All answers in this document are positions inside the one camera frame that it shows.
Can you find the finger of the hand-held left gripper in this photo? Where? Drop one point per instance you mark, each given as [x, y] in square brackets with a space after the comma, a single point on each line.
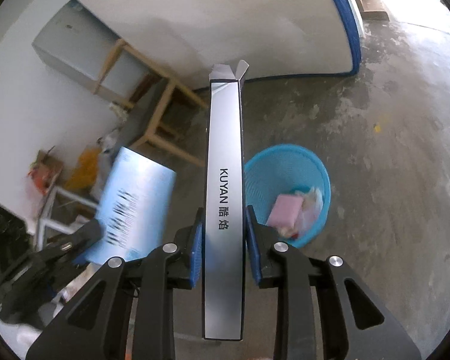
[75, 242]

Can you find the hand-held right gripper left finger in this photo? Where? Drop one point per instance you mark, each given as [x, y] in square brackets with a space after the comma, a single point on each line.
[195, 255]

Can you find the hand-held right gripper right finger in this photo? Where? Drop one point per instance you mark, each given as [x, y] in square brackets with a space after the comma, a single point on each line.
[253, 247]

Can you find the long silver box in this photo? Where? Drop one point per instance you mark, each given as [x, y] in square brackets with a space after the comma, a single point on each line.
[225, 195]

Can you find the light blue box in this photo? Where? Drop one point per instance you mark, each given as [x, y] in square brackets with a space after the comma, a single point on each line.
[135, 198]

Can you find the blue plastic waste basket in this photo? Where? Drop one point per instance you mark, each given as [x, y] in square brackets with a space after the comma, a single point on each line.
[307, 165]

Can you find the white side table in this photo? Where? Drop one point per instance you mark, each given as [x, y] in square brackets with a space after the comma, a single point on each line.
[56, 210]

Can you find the pink box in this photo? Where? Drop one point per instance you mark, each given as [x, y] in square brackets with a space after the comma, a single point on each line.
[285, 210]

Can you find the crumpled wrappers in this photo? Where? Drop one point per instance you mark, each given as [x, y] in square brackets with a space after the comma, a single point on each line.
[309, 210]

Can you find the orange plastic bag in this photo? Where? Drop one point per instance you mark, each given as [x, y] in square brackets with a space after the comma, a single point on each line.
[84, 168]

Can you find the brown cardboard box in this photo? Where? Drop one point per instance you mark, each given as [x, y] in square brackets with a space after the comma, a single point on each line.
[45, 172]

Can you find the wooden chair with dark seat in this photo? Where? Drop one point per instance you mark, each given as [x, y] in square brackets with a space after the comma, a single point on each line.
[153, 112]

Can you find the grey refrigerator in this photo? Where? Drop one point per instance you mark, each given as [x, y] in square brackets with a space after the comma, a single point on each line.
[78, 48]

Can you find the white mattress with blue edge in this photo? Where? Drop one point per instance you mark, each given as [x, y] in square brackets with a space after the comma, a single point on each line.
[228, 18]

